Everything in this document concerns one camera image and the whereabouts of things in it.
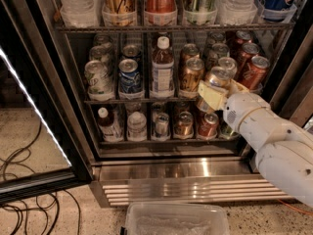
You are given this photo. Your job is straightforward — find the front red soda can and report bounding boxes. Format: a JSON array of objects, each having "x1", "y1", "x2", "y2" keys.
[{"x1": 239, "y1": 56, "x2": 270, "y2": 90}]

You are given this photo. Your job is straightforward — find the bottom shelf water bottle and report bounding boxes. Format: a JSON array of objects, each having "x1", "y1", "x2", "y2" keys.
[{"x1": 127, "y1": 112, "x2": 147, "y2": 142}]

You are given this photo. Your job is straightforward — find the shelf water bottle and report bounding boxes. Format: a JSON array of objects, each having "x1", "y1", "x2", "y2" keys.
[
  {"x1": 216, "y1": 0, "x2": 257, "y2": 25},
  {"x1": 127, "y1": 112, "x2": 147, "y2": 142},
  {"x1": 61, "y1": 0, "x2": 102, "y2": 28}
]

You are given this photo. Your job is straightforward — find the top shelf water bottle right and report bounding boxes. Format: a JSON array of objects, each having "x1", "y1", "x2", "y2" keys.
[{"x1": 216, "y1": 0, "x2": 257, "y2": 25}]

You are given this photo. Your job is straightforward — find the top shelf water bottle left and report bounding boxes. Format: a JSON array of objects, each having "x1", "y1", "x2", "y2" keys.
[{"x1": 61, "y1": 0, "x2": 102, "y2": 28}]

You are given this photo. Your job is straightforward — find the open glass fridge door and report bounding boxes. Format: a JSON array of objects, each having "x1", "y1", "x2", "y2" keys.
[{"x1": 0, "y1": 0, "x2": 92, "y2": 204}]

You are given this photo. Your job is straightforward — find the fridge bottom vent grille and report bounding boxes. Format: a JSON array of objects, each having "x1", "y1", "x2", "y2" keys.
[{"x1": 103, "y1": 178, "x2": 291, "y2": 206}]

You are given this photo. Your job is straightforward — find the orange soda can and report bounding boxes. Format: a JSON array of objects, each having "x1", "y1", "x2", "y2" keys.
[
  {"x1": 180, "y1": 43, "x2": 200, "y2": 61},
  {"x1": 180, "y1": 57, "x2": 204, "y2": 92},
  {"x1": 199, "y1": 67, "x2": 231, "y2": 113}
]

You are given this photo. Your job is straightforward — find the clear plastic bin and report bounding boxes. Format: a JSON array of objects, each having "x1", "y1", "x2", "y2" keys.
[{"x1": 120, "y1": 202, "x2": 230, "y2": 235}]

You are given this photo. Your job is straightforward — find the black floor cables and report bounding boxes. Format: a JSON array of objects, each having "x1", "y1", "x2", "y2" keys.
[{"x1": 0, "y1": 119, "x2": 82, "y2": 235}]

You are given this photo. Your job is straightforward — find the bottom shelf red can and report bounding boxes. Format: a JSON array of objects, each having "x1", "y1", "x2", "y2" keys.
[{"x1": 198, "y1": 113, "x2": 219, "y2": 138}]

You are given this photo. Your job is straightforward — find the front white green can left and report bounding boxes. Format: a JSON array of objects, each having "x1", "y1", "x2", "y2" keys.
[{"x1": 84, "y1": 60, "x2": 112, "y2": 95}]

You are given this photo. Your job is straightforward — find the bottom shelf orange can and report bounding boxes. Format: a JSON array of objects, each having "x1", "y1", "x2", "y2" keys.
[{"x1": 174, "y1": 111, "x2": 194, "y2": 136}]

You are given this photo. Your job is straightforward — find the front blue soda can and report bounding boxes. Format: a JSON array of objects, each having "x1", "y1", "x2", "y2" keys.
[{"x1": 118, "y1": 59, "x2": 142, "y2": 94}]

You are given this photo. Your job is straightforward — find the bottom shelf tea bottle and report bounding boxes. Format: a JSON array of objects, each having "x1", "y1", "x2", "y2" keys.
[{"x1": 98, "y1": 107, "x2": 123, "y2": 142}]

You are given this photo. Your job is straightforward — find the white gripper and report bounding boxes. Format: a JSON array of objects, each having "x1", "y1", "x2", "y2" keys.
[{"x1": 198, "y1": 79, "x2": 277, "y2": 145}]

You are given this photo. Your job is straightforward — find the bottom shelf silver can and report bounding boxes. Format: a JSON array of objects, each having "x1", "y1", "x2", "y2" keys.
[{"x1": 155, "y1": 113, "x2": 169, "y2": 137}]

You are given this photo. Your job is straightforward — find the orange floor cable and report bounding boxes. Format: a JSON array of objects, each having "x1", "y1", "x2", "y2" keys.
[{"x1": 277, "y1": 199, "x2": 313, "y2": 217}]

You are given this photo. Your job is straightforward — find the top shelf gold can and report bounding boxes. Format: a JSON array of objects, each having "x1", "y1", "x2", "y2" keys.
[{"x1": 102, "y1": 0, "x2": 137, "y2": 26}]

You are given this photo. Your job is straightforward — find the brown tea bottle middle shelf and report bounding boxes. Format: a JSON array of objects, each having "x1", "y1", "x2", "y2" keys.
[{"x1": 152, "y1": 36, "x2": 174, "y2": 93}]

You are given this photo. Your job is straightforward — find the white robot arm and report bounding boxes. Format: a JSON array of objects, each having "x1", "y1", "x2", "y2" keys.
[{"x1": 198, "y1": 80, "x2": 313, "y2": 207}]

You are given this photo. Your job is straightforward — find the red soda can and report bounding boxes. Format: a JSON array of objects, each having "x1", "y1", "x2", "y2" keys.
[
  {"x1": 230, "y1": 30, "x2": 253, "y2": 48},
  {"x1": 239, "y1": 56, "x2": 270, "y2": 90},
  {"x1": 236, "y1": 42, "x2": 260, "y2": 73}
]

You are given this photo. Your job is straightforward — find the blue soda can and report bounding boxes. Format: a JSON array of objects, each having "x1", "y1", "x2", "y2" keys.
[
  {"x1": 121, "y1": 44, "x2": 142, "y2": 63},
  {"x1": 118, "y1": 59, "x2": 142, "y2": 94}
]

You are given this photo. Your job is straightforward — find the bottom shelf green can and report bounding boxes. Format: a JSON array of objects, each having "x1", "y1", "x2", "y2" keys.
[{"x1": 220, "y1": 122, "x2": 240, "y2": 140}]

